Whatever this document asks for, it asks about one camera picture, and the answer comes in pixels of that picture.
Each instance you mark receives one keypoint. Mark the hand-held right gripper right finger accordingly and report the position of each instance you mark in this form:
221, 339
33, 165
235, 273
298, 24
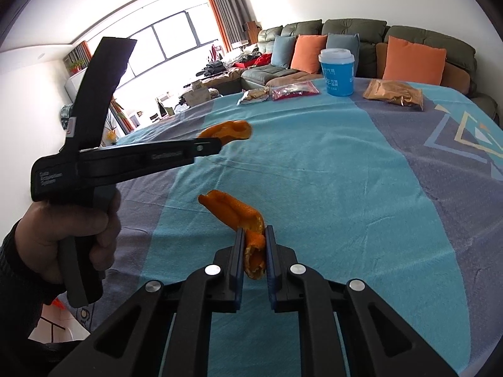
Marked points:
271, 255

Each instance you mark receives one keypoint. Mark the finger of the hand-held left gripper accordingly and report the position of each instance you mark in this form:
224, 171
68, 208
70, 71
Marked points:
165, 155

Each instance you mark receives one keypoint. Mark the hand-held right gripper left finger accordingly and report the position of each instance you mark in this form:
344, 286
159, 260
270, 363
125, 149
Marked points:
239, 255

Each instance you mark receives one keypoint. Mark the curled orange peel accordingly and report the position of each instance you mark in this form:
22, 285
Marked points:
235, 212

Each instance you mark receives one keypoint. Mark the person's left forearm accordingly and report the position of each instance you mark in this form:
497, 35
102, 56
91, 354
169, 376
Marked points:
19, 302

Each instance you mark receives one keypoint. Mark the person's left hand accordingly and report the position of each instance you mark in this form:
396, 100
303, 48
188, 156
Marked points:
43, 235

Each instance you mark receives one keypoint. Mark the white standing air conditioner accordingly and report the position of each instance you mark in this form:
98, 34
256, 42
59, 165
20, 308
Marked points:
72, 84

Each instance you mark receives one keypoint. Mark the cloth-covered standing fan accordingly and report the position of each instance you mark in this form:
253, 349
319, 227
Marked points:
65, 116

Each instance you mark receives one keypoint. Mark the tall plant in yellow pot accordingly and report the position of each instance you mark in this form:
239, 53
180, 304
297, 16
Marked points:
112, 135

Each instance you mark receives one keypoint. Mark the small potted plant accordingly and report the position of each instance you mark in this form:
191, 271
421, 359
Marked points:
75, 66

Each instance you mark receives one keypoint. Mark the cluster of glass jars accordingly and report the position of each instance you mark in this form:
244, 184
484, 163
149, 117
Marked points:
161, 106

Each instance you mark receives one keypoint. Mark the large window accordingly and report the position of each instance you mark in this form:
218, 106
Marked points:
173, 35

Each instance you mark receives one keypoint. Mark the red cloth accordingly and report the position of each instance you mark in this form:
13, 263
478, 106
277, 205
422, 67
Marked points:
262, 59

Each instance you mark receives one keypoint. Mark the red snack packet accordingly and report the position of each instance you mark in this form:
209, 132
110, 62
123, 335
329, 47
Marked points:
294, 91

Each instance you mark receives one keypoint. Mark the wooden side cabinet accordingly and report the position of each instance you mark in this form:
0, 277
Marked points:
251, 31

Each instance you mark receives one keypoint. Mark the blue pillow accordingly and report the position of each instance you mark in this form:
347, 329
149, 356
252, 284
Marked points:
342, 41
283, 51

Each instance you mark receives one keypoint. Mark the orange pillow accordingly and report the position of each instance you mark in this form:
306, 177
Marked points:
414, 61
308, 53

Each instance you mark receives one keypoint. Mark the blue cup with white lid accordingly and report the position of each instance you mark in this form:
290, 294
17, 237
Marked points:
338, 78

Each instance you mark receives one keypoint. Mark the brown snack packet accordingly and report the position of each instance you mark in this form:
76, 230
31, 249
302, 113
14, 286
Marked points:
393, 94

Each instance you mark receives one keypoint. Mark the green leather sofa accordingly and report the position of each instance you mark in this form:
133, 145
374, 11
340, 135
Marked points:
353, 27

